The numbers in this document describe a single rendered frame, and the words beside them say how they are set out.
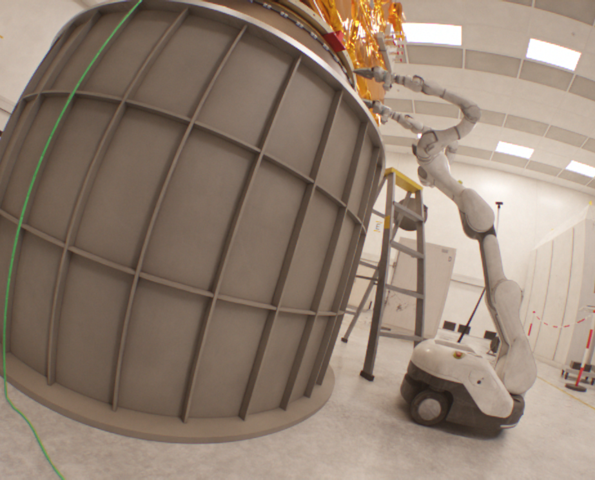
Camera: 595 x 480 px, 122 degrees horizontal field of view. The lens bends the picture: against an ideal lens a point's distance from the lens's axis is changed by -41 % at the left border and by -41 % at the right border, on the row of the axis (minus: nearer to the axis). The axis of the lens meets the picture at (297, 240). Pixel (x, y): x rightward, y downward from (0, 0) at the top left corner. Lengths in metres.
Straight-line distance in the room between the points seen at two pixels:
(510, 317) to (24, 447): 1.71
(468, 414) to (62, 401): 1.40
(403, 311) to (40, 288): 4.15
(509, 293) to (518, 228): 7.81
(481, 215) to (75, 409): 1.72
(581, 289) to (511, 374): 4.56
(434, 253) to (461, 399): 3.31
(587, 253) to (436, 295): 3.35
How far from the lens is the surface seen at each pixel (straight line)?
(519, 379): 1.52
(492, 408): 1.35
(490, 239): 1.53
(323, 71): 0.95
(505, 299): 1.45
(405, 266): 4.35
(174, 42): 0.88
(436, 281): 4.33
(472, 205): 1.51
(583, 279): 5.99
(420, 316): 2.16
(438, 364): 1.27
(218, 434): 0.82
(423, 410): 1.32
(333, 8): 1.69
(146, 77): 0.82
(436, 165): 1.62
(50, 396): 0.82
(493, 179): 9.54
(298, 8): 1.48
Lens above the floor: 0.51
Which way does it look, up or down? 7 degrees up
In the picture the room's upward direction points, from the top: 17 degrees clockwise
